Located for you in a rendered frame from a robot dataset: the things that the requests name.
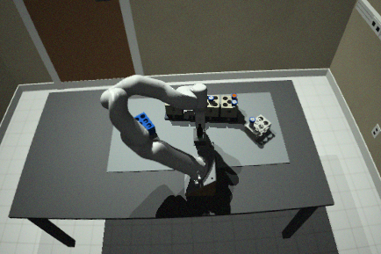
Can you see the blue tube rack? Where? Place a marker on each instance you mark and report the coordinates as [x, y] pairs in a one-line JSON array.
[[145, 122]]

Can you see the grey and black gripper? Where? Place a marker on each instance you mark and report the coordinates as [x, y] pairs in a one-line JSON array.
[[200, 119]]

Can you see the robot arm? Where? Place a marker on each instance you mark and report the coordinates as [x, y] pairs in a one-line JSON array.
[[132, 132]]

